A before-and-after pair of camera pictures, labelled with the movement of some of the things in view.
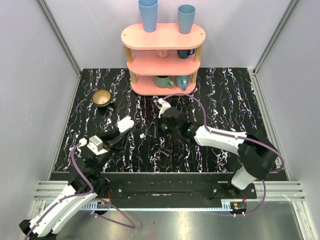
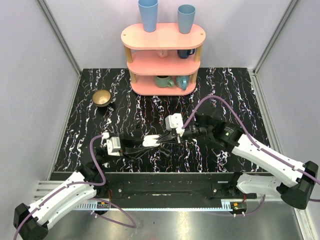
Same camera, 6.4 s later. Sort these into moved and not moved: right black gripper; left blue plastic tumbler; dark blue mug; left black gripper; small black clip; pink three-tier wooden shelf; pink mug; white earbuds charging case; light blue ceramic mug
Moved: left black gripper; white earbuds charging case; right black gripper
Not moved: dark blue mug; left blue plastic tumbler; pink three-tier wooden shelf; small black clip; light blue ceramic mug; pink mug
